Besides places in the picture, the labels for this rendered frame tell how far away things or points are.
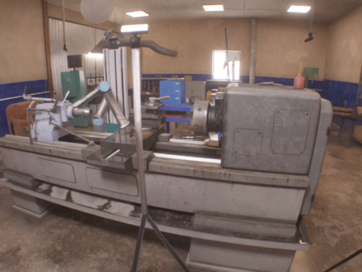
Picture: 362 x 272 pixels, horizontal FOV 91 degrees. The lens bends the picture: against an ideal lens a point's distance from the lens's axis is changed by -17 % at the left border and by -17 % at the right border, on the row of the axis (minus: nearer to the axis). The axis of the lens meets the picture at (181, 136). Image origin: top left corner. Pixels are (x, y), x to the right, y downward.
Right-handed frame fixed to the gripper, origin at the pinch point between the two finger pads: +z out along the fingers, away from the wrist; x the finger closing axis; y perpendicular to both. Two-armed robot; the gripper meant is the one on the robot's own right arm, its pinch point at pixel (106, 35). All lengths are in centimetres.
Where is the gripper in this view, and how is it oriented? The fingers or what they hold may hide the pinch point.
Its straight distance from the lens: 302.7
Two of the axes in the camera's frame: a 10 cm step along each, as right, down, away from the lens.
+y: 8.4, 5.0, 1.8
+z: 0.0, 3.5, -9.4
